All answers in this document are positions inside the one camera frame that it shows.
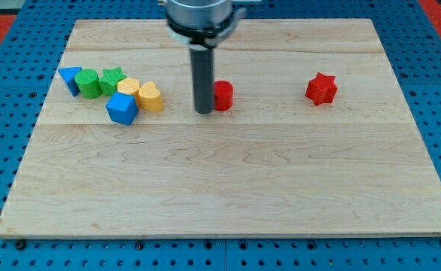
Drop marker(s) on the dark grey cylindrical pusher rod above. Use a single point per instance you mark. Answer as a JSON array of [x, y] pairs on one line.
[[202, 69]]

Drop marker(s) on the yellow heart block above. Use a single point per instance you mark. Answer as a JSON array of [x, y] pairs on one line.
[[150, 97]]

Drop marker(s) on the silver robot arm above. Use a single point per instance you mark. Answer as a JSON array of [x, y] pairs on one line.
[[201, 25]]

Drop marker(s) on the yellow hexagon block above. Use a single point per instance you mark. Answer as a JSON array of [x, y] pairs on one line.
[[130, 86]]

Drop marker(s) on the green star block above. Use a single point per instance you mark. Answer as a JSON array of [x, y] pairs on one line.
[[108, 82]]

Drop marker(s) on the red cylinder block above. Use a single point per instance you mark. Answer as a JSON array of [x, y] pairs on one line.
[[223, 95]]

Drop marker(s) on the light wooden board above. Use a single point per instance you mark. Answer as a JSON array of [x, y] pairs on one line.
[[273, 166]]

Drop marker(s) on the green cylinder block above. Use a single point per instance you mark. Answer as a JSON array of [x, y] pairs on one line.
[[87, 81]]

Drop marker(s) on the red star block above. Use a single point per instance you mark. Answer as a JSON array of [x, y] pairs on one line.
[[321, 89]]

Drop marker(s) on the blue triangle block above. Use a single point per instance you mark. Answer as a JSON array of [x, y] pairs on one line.
[[68, 75]]

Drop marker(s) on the blue cube block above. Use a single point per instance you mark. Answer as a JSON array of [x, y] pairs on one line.
[[122, 108]]

